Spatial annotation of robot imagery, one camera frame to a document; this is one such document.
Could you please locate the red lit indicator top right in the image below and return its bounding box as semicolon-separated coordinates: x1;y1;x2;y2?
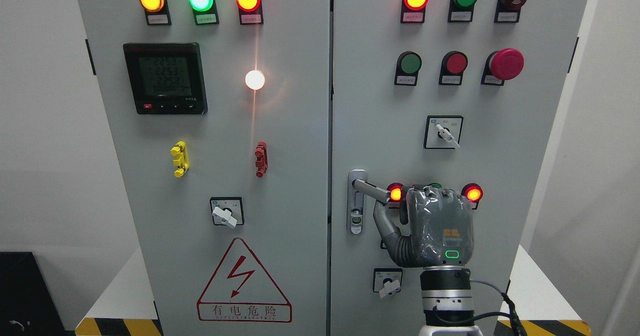
400;0;429;23

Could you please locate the upper right rotary selector switch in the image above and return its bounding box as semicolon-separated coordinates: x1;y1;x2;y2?
423;115;464;149

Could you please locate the red emergency stop mushroom button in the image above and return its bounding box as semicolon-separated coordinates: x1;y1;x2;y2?
481;48;525;86

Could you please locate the black box lower left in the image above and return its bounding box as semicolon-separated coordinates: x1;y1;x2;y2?
0;252;67;336

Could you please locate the white lever selector switch bottom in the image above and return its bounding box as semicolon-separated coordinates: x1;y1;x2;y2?
372;268;403;299

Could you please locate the grey left cabinet door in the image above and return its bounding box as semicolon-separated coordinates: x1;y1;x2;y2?
78;0;330;336

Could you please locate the red lit indicator middle right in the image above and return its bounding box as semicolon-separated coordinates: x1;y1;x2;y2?
461;183;484;210

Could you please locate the black grey robot cable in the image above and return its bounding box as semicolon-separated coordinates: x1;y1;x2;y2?
469;279;529;336

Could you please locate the white platform with hazard stripes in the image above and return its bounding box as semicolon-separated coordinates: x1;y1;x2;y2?
71;247;592;336

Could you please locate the amber indicator light top left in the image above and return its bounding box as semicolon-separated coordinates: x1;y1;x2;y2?
139;0;172;25

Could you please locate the red terminal connector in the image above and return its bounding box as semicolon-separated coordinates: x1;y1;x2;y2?
254;141;269;178

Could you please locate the grey cabinet door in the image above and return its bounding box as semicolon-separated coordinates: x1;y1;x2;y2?
78;0;330;336
330;0;587;336

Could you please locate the grey right cabinet door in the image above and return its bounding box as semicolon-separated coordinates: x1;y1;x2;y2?
330;0;587;336

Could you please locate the yellow terminal connector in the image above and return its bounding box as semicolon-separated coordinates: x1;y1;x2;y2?
170;140;190;178

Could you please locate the red lit indicator light left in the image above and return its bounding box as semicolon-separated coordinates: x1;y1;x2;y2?
236;0;264;25

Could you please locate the silver door swing handle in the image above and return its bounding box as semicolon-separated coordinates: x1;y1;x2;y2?
347;169;391;235

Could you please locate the green lit indicator light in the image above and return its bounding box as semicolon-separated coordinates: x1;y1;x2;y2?
188;0;219;25

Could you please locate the red electric hazard warning sign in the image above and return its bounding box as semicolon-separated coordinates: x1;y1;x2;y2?
196;238;293;323

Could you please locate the red lit indicator middle left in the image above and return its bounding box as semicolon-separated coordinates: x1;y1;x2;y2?
387;183;405;209

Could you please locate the green indicator light top right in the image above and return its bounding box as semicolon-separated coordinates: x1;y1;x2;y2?
447;0;477;23

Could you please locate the red push button upper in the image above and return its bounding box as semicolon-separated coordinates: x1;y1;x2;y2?
438;51;468;86

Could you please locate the left door rotary selector switch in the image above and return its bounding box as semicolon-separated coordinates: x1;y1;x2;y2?
209;197;245;229

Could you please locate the black digital power meter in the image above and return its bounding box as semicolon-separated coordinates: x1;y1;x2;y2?
123;42;208;115

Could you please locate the green push button upper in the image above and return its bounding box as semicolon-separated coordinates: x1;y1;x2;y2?
394;51;422;86

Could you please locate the white lit indicator lamp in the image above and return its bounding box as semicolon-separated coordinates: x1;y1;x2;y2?
244;69;266;91

